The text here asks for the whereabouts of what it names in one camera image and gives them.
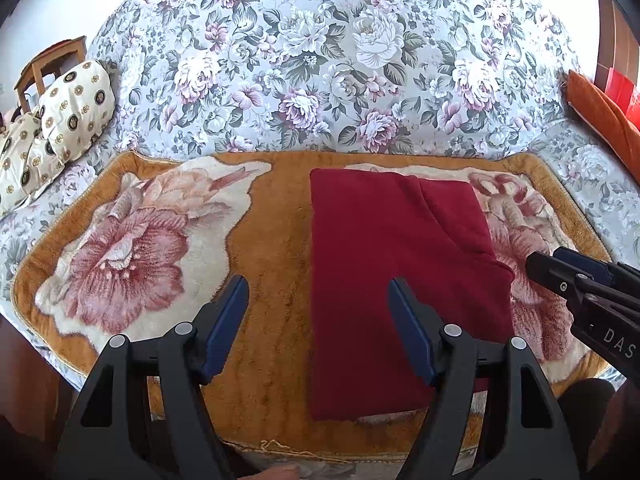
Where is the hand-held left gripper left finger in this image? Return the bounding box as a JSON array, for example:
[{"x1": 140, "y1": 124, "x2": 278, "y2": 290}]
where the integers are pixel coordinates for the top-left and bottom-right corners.
[{"x1": 52, "y1": 274, "x2": 250, "y2": 480}]

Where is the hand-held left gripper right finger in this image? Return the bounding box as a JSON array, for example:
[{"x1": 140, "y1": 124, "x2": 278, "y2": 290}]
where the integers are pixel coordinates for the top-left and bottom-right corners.
[{"x1": 388, "y1": 276, "x2": 581, "y2": 480}]

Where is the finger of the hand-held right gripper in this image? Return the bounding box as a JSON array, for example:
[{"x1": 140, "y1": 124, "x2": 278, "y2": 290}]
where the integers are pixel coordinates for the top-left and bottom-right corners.
[
  {"x1": 552, "y1": 246, "x2": 614, "y2": 287},
  {"x1": 524, "y1": 252, "x2": 589, "y2": 297}
]

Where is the dark red fleece sweater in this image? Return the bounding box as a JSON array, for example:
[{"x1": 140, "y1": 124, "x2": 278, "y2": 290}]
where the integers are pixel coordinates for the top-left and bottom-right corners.
[{"x1": 307, "y1": 167, "x2": 517, "y2": 424}]

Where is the brown floral plush blanket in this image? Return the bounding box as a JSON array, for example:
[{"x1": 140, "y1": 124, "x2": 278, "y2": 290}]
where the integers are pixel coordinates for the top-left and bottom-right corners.
[{"x1": 11, "y1": 149, "x2": 622, "y2": 467}]

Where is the orange pillow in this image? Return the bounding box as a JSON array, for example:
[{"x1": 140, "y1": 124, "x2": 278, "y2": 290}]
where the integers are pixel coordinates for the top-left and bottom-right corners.
[{"x1": 566, "y1": 69, "x2": 640, "y2": 182}]

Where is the red paper bag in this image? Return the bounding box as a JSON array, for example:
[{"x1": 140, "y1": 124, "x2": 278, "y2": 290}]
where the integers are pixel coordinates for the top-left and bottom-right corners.
[{"x1": 602, "y1": 66, "x2": 640, "y2": 128}]

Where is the brown wooden furniture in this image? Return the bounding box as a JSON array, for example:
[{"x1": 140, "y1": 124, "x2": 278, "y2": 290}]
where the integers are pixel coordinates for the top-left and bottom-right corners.
[{"x1": 595, "y1": 0, "x2": 640, "y2": 92}]

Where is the cream cushion with dark medallions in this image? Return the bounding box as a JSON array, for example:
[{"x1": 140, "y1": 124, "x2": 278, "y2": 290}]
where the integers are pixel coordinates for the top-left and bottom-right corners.
[
  {"x1": 0, "y1": 109, "x2": 67, "y2": 212},
  {"x1": 39, "y1": 59, "x2": 115, "y2": 165}
]

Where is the grey floral bedspread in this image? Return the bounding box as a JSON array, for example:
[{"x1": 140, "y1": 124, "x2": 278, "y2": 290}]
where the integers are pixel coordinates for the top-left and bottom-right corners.
[{"x1": 0, "y1": 0, "x2": 640, "y2": 480}]

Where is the wooden chair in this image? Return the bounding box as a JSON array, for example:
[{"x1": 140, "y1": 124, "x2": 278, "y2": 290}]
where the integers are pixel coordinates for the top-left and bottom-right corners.
[{"x1": 13, "y1": 35, "x2": 89, "y2": 112}]

